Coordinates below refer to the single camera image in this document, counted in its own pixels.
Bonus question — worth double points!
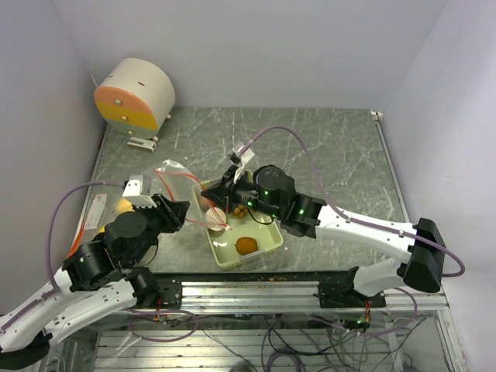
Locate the tangled cables under table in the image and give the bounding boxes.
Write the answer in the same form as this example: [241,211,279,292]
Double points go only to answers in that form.
[123,305,431,372]

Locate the pale green plastic basket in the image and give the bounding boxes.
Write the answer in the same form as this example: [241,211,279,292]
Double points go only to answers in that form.
[191,170,284,269]

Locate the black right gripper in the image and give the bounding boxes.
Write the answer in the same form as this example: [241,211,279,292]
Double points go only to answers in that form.
[201,164,283,219]

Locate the brown longan bunch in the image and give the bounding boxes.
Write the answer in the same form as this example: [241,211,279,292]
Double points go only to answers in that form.
[232,205,247,219]

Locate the pale cream pear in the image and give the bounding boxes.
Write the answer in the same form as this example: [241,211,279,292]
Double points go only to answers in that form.
[115,198,133,215]

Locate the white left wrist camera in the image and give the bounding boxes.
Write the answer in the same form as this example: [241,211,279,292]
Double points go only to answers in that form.
[122,175,157,208]

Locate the round white drawer cabinet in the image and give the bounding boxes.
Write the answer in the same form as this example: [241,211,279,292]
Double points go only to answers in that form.
[94,58,176,140]

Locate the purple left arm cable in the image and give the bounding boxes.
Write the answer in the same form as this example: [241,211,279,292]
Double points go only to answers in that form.
[0,179,129,334]

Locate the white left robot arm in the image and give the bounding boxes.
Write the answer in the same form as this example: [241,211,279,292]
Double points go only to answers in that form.
[1,194,190,370]

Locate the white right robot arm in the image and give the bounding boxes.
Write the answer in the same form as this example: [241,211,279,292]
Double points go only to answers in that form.
[201,165,446,307]

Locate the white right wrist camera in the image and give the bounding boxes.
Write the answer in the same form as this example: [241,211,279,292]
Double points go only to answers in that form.
[229,142,255,180]

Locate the white corner clip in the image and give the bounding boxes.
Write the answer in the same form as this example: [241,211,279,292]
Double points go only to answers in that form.
[370,110,384,122]

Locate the clear bag orange zipper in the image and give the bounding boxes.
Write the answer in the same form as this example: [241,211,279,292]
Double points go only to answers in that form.
[68,193,107,256]

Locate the purple passion fruit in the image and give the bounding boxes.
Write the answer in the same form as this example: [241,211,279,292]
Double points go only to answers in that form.
[199,196,210,209]

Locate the white halved mangosteen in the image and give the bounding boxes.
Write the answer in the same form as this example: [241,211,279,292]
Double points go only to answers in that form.
[205,207,228,232]

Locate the aluminium extrusion frame rail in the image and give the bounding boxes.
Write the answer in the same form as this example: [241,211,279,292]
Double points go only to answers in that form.
[162,281,450,314]

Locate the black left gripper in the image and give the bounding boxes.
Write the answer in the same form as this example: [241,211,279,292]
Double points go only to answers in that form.
[127,191,191,265]

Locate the small white metal bracket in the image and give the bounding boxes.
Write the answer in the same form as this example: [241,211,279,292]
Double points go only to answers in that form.
[127,136,157,153]

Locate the brown kiwi fruit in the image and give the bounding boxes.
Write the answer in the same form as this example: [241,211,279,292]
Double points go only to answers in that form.
[235,237,258,256]

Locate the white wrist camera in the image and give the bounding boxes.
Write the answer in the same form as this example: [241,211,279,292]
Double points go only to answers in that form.
[122,175,157,208]
[229,142,255,180]

